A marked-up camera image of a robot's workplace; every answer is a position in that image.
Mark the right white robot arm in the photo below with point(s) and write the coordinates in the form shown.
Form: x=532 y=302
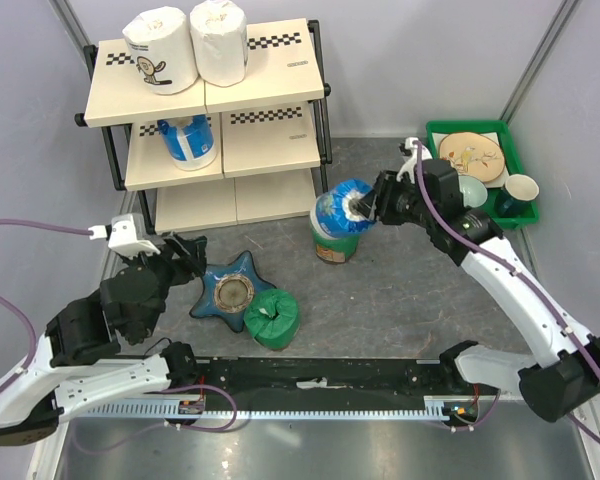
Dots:
x=562 y=370

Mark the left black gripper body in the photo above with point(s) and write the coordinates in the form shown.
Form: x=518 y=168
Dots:
x=173 y=270

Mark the slotted cable duct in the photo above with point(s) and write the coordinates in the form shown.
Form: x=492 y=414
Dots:
x=277 y=405

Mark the blue roll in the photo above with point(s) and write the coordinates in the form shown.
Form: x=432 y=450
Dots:
x=189 y=141
x=332 y=216

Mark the green roll near shelf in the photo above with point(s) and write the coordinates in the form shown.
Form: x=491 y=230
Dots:
x=334 y=251

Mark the beige three-tier shelf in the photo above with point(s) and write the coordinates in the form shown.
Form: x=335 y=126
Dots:
x=271 y=131

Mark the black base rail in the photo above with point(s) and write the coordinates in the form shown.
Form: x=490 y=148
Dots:
x=408 y=377

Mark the bird-painted ceramic plate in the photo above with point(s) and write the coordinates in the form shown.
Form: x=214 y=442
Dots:
x=473 y=154

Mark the celadon ceramic bowl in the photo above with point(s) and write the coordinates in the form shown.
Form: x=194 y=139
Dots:
x=474 y=192

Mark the blue star-shaped dish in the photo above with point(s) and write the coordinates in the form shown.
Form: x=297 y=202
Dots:
x=228 y=290

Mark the dark green white-lined cup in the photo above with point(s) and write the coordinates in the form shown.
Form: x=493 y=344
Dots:
x=515 y=196

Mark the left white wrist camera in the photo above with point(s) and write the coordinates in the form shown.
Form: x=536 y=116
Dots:
x=126 y=236

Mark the green plastic tray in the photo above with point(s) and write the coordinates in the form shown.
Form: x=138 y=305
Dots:
x=499 y=132

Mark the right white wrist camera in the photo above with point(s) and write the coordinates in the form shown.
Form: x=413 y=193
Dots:
x=409 y=149

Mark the green roll front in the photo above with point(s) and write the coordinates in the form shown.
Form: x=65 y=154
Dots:
x=273 y=318

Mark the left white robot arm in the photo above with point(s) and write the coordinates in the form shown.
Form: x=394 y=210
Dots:
x=71 y=371

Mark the white cartoon-print roll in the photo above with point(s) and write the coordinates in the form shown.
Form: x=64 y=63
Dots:
x=160 y=44

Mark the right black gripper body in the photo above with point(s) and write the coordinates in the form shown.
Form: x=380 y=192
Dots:
x=400 y=204

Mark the plain white roll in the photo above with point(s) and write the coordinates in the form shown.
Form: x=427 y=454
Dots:
x=218 y=31

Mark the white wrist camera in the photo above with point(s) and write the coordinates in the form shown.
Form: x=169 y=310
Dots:
x=126 y=236
x=409 y=149

